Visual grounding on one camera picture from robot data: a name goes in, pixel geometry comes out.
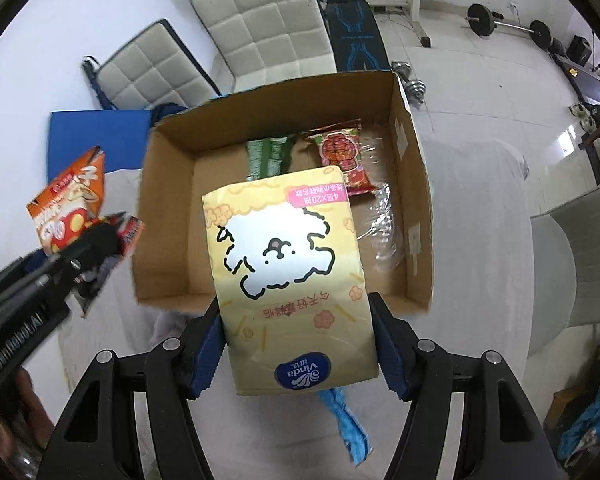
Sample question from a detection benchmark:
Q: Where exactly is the dark blue bag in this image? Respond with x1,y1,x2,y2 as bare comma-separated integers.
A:
149,102,192,128

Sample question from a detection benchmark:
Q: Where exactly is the metal dumbbell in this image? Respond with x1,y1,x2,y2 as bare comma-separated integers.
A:
391,60,427,107

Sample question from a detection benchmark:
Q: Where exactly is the person's left forearm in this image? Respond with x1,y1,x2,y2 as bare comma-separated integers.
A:
0,366,48,463

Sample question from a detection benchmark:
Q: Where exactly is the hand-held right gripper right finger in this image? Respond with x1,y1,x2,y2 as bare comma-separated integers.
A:
367,291,563,480

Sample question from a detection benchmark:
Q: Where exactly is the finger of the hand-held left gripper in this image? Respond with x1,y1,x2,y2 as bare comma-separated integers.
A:
66,259,118,311
50,217,128,273

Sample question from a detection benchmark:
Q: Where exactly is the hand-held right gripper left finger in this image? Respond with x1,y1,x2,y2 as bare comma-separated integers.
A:
39,294,231,480

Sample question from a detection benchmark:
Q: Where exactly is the black blue exercise bench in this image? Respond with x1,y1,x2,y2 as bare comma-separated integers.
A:
325,0,393,73

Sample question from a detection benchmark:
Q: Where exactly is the green snack packet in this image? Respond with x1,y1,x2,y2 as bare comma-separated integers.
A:
245,132,298,182

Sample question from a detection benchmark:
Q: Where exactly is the large white tufted cushion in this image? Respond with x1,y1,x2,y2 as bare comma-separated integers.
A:
189,0,338,93

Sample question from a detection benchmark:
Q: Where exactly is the blue wrapper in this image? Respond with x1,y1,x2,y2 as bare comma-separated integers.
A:
317,387,376,463

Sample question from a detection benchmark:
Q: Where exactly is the black speaker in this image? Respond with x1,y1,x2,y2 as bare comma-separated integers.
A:
566,34,594,67

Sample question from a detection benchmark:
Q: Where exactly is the black barbell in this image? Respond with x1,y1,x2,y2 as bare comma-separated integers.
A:
465,2,552,52

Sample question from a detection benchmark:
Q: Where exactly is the cardboard box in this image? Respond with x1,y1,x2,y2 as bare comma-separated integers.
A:
130,71,436,318

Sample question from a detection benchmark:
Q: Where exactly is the orange snack packet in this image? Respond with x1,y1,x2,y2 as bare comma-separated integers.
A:
26,146,106,256

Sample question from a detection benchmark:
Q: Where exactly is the grey chair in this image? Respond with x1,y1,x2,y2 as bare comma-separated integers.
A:
530,175,600,361

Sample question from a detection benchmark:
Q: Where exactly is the small white tufted cushion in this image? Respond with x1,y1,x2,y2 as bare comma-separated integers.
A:
97,19,222,111

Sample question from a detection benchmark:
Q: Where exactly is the crumpled blue cloth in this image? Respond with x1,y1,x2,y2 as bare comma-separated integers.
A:
559,372,600,472

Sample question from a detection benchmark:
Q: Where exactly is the blue mat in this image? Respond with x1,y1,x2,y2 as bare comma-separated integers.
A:
47,110,153,173

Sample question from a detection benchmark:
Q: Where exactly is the yellow tissue pack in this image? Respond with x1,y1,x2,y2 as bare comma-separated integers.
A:
201,164,381,397

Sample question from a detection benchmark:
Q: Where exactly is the clear plastic film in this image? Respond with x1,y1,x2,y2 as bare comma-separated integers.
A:
350,130,412,273

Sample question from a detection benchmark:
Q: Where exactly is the red blue snack packet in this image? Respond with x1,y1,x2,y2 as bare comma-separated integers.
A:
77,211,146,318

